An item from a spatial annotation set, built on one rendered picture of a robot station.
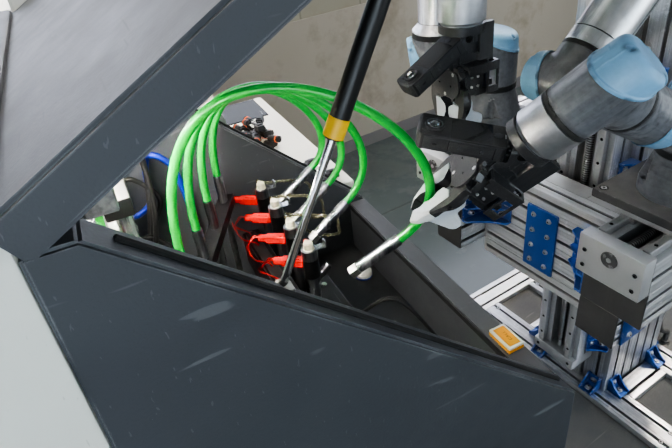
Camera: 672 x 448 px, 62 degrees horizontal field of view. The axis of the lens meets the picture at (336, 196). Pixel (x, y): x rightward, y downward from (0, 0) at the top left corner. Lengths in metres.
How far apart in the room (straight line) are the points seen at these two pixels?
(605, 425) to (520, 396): 1.04
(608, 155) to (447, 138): 0.74
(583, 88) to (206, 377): 0.49
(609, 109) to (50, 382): 0.60
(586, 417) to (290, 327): 1.43
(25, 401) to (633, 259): 0.96
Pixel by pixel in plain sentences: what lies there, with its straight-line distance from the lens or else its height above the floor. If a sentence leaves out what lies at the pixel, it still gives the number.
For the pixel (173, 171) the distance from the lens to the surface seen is 0.78.
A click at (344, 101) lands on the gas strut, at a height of 1.49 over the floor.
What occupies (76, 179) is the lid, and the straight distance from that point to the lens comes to 0.38.
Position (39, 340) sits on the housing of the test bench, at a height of 1.38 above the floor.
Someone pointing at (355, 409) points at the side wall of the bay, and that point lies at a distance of 0.65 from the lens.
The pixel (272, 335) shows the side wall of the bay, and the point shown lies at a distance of 0.52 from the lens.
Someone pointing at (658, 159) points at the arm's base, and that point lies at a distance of 1.20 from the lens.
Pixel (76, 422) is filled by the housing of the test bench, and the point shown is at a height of 1.29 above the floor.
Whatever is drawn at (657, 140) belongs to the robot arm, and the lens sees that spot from 0.79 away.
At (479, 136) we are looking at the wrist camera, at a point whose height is 1.34.
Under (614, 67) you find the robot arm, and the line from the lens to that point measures 0.67.
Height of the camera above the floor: 1.66
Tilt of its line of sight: 31 degrees down
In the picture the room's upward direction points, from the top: 7 degrees counter-clockwise
